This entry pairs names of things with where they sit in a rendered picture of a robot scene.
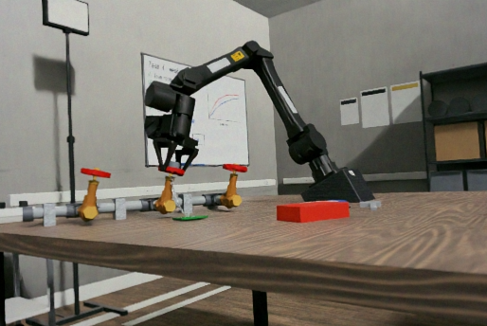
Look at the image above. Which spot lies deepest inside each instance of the red rectangular block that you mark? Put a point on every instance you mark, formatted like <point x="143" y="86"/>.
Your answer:
<point x="311" y="212"/>

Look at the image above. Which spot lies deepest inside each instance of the green tag on white chain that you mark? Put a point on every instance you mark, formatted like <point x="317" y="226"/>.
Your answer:
<point x="183" y="218"/>

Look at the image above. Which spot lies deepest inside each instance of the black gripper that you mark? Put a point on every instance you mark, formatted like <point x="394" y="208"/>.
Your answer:
<point x="180" y="131"/>

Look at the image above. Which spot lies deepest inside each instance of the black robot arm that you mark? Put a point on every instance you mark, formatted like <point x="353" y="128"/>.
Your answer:
<point x="305" y="143"/>

